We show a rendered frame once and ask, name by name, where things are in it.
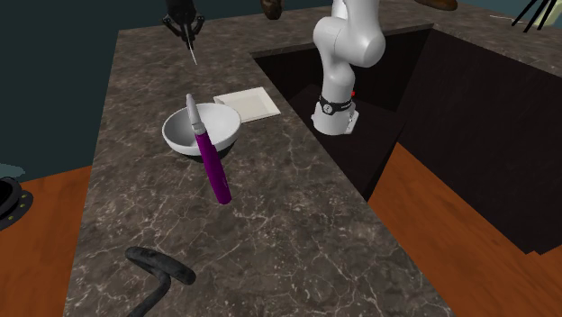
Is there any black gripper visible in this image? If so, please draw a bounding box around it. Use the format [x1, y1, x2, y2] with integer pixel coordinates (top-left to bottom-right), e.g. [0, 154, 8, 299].
[161, 0, 206, 66]

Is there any brown rounded object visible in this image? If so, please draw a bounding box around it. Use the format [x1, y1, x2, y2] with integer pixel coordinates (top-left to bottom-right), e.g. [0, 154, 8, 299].
[259, 0, 284, 22]

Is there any white square plate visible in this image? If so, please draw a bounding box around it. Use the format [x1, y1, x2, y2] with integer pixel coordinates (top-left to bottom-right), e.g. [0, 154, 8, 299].
[213, 86, 283, 125]

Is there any white bowl with black base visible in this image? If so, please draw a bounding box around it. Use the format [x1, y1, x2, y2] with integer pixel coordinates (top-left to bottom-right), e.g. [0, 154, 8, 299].
[161, 102, 243, 160]

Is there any black hooked tool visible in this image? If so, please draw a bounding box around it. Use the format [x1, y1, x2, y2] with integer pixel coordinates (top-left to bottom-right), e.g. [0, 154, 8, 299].
[124, 245, 198, 317]

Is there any black round floor object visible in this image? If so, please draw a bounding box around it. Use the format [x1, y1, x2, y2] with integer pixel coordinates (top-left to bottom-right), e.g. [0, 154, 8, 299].
[0, 176, 35, 232]

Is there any brown flat object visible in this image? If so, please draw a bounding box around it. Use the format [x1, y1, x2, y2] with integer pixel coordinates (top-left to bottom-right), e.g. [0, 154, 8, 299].
[413, 0, 459, 12]

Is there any black thin-legged stand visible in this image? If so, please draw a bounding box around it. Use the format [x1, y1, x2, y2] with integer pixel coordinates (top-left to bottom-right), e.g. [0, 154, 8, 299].
[510, 0, 559, 34]

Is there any purple handled knife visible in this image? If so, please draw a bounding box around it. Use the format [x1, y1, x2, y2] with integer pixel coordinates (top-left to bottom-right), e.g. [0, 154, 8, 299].
[185, 93, 233, 206]

